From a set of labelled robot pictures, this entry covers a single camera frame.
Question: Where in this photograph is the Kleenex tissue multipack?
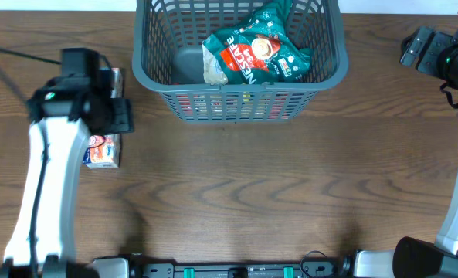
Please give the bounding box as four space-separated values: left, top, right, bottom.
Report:
83 68 124 169

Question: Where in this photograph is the orange spaghetti packet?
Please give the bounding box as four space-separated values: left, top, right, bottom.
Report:
163 84 302 122

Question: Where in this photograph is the beige paper pouch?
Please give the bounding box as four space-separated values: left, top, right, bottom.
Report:
202 46 228 85

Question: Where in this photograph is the green Nescafe coffee bag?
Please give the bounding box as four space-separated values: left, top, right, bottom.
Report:
202 1 313 85

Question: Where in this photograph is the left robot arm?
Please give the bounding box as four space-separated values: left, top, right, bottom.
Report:
0 47 136 278

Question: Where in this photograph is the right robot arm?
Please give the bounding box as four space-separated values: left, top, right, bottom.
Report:
341 26 458 278

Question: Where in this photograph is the grey plastic basket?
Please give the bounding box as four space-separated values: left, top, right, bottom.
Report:
132 0 348 121

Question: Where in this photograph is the left black cable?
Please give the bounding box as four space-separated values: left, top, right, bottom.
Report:
0 45 63 278

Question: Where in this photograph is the black cable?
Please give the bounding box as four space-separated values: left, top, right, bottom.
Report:
300 249 332 271
0 45 63 278

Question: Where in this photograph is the right black cable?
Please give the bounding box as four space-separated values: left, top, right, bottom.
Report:
300 249 332 271

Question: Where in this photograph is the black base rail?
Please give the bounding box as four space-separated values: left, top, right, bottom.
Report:
89 253 353 278

